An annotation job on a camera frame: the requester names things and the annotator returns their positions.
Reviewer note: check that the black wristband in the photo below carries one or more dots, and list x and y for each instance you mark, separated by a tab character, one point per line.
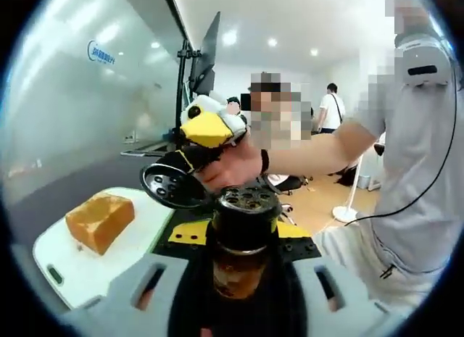
264	161

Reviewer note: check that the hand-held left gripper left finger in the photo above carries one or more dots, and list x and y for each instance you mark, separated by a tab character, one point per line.
156	279

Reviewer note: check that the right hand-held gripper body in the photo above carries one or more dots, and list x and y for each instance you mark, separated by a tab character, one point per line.
232	119

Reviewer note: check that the white cutting board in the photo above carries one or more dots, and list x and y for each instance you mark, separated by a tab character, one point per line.
83	275

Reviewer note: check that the loaf of bread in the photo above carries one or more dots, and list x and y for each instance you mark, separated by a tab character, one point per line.
98	224

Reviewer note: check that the white shoulder-worn device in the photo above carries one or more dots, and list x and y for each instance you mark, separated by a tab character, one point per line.
424	61

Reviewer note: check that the person's right hand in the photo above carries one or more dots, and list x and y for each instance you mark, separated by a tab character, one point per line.
235	170

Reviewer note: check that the person's light grey clothing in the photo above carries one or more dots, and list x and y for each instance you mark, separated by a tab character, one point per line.
417	152

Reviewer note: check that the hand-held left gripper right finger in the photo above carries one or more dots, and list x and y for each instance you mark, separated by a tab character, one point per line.
326	279

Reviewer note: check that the pepper bottle with black cap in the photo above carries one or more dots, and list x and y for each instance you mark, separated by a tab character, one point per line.
237	275

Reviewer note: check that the black office chair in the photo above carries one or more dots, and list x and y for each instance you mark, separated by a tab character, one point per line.
290	185

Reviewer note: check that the black monitor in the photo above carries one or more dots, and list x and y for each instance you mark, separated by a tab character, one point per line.
206	61

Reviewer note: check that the white floor fan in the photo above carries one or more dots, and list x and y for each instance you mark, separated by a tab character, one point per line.
344	212

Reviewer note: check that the flat grey device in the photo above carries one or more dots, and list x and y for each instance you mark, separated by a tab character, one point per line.
145	149

